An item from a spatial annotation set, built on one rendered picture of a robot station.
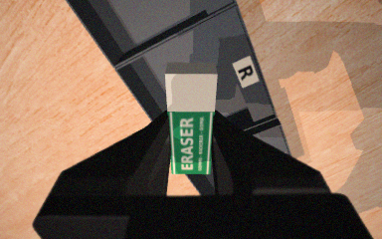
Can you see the dark grey rack of bins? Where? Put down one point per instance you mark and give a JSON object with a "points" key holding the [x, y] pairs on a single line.
{"points": [[139, 38]]}

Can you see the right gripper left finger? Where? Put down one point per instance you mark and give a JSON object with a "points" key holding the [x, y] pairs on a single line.
{"points": [[125, 165]]}

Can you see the green and grey eraser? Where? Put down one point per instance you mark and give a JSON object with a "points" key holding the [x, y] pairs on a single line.
{"points": [[191, 97]]}

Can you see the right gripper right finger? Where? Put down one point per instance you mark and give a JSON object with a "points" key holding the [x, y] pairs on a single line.
{"points": [[257, 167]]}

